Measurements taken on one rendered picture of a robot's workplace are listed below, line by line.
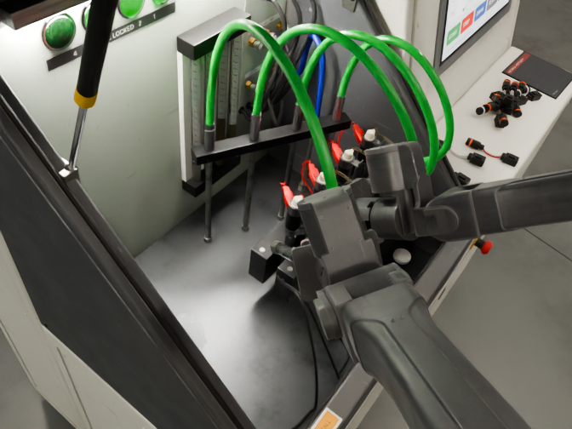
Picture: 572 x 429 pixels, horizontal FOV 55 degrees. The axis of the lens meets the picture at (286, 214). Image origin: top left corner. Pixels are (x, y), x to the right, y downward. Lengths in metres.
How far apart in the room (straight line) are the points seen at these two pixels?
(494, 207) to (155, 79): 0.57
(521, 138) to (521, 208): 0.78
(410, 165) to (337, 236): 0.22
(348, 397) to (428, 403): 0.60
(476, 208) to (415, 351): 0.34
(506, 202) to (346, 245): 0.23
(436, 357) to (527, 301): 2.10
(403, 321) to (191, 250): 0.83
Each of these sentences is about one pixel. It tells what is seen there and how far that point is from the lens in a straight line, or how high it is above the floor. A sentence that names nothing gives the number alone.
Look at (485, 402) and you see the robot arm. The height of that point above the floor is 1.51.
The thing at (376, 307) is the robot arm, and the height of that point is 1.43.
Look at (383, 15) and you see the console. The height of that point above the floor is 1.28.
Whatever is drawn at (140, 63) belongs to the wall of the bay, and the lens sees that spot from 0.91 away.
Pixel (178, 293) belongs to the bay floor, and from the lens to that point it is 1.13.
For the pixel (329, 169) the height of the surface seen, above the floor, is 1.35.
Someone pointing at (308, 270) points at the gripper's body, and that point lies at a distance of 0.64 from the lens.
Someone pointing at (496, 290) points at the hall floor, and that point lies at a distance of 2.42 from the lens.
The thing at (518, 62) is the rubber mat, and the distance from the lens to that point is 1.73.
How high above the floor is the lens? 1.78
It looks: 49 degrees down
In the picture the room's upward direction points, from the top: 10 degrees clockwise
